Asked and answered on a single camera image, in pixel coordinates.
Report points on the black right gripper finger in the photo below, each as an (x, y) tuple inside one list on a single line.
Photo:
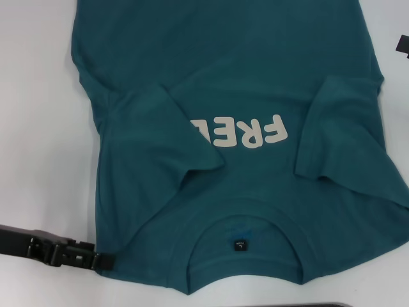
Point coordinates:
[(403, 46)]

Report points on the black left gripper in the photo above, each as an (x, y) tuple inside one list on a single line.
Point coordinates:
[(22, 243)]

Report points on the teal t-shirt with white print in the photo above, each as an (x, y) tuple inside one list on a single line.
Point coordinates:
[(223, 64)]

